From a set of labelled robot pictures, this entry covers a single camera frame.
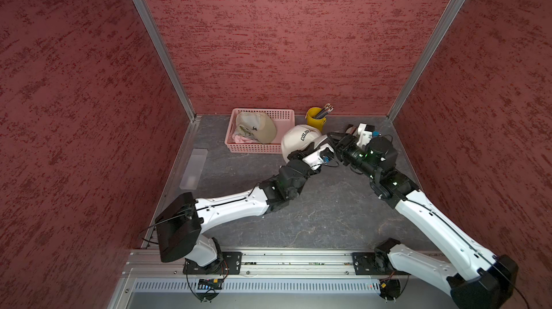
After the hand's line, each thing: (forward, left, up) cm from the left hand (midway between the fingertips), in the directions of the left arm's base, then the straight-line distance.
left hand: (309, 144), depth 73 cm
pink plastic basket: (+38, +9, -27) cm, 47 cm away
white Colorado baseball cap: (+5, +3, -2) cm, 6 cm away
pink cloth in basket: (+20, +31, -22) cm, 44 cm away
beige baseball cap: (+30, +23, -23) cm, 45 cm away
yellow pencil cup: (+31, -6, -18) cm, 36 cm away
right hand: (0, -4, +3) cm, 5 cm away
